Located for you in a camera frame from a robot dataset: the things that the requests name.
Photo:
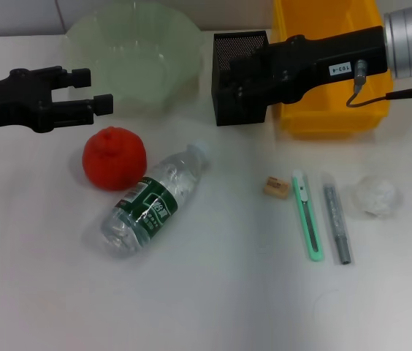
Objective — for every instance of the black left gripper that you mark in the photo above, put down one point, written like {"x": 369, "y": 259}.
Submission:
{"x": 16, "y": 98}

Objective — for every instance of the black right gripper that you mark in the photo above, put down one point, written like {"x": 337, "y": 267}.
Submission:
{"x": 319, "y": 62}

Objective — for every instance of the red-orange toy orange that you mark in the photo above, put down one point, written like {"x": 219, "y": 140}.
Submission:
{"x": 114, "y": 157}

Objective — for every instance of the small beige eraser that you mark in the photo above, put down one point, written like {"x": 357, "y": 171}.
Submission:
{"x": 276, "y": 187}

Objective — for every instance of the clear green-label water bottle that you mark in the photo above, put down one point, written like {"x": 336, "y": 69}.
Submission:
{"x": 147, "y": 204}

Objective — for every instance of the mint green utility knife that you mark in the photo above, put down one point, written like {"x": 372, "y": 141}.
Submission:
{"x": 308, "y": 215}

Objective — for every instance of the white paper ball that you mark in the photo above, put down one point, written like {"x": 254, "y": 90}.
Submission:
{"x": 375, "y": 197}

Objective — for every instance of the black mesh pen holder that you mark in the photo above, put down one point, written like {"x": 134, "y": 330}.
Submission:
{"x": 240, "y": 113}

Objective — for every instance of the pale green glass fruit plate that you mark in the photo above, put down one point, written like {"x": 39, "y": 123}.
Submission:
{"x": 133, "y": 55}

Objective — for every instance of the grey marker pen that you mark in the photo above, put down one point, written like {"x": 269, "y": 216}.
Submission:
{"x": 335, "y": 219}

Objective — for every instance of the yellow plastic bin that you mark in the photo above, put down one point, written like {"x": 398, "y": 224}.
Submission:
{"x": 323, "y": 113}

